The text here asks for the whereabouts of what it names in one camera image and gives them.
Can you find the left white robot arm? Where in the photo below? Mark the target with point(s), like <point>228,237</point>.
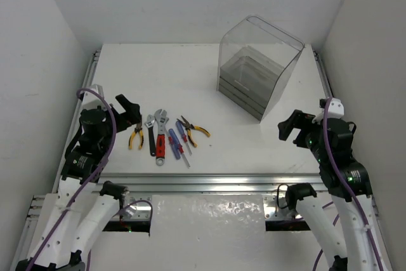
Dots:
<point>68,236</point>

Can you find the clear plastic drawer container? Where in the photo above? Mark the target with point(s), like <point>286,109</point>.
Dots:
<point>256,60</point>

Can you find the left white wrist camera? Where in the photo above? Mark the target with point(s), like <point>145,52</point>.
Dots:
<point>89,101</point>

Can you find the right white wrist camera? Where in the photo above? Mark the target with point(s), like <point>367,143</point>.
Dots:
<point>335,110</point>

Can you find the aluminium table frame rail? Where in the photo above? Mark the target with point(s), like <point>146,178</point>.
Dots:
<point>227,211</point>

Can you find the small blue screwdriver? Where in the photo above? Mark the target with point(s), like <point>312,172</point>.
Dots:
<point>183,135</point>

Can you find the red handled adjustable wrench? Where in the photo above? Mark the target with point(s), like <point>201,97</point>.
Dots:
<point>161,119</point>

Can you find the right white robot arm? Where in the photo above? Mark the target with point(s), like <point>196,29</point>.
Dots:
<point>348,242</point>

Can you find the large blue screwdriver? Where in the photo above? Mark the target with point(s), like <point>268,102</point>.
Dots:
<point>178,148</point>

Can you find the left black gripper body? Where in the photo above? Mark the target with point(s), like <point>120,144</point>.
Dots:
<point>124,115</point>

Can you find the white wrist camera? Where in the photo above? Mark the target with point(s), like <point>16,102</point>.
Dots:
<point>335,110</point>
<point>89,101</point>

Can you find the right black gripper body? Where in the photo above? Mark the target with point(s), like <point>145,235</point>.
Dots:
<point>309,130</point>

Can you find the yellow needle nose pliers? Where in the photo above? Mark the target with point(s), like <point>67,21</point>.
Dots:
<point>189,127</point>

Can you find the black handled adjustable wrench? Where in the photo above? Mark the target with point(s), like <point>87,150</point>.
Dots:
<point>149,123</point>

